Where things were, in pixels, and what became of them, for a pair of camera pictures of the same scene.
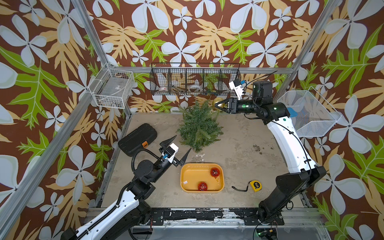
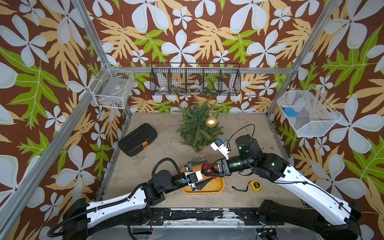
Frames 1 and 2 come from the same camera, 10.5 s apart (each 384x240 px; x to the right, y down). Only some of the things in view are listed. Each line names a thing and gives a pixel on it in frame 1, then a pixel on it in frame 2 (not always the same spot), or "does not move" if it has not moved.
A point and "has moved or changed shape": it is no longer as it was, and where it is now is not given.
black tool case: x=133 y=142 does not move
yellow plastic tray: x=192 y=174 does not move
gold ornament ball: x=217 y=100 to x=211 y=121
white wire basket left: x=112 y=88 does not move
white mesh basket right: x=311 y=115 does not move
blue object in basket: x=292 y=113 does not move
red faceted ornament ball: x=202 y=186 has moved or changed shape
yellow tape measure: x=256 y=185 does not move
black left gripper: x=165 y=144 to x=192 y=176
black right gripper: x=233 y=106 to x=224 y=168
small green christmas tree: x=199 y=126 does not move
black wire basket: x=185 y=79 does not move
